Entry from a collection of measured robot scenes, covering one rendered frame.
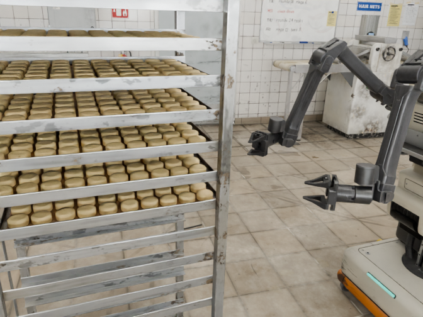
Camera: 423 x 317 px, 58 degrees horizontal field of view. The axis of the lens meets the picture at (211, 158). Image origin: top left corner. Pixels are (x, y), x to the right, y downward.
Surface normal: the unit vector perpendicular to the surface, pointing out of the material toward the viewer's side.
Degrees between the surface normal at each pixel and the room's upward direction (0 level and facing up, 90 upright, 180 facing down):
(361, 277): 90
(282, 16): 90
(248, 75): 90
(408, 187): 98
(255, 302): 0
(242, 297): 0
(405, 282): 0
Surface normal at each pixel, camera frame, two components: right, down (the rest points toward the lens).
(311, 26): 0.27, 0.36
